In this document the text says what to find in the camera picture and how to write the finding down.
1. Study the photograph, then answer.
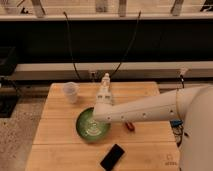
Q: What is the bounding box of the green ceramic bowl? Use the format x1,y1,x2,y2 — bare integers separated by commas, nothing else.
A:
76,107,110,142

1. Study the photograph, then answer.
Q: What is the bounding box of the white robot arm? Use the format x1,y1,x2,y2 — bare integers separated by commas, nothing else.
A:
93,85,213,171

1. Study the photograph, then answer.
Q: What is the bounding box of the blue object behind arm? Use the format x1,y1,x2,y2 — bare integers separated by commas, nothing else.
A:
170,120,183,127

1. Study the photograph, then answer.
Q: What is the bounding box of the clear plastic cup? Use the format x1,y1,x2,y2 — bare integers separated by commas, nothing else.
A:
62,82,79,103

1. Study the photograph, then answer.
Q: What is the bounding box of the black smartphone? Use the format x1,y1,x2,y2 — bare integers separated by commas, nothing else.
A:
100,144,125,171

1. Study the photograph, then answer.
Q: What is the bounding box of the red handled tool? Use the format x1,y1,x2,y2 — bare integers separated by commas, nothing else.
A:
125,122,135,131

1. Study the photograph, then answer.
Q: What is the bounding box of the right black cable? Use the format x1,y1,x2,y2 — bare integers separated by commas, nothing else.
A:
109,10,142,80

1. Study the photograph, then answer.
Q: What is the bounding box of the black cable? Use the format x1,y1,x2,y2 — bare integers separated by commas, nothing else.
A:
62,11,82,81
109,10,142,80

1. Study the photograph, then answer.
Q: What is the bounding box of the left black cable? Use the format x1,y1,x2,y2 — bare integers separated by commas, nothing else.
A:
62,11,82,81

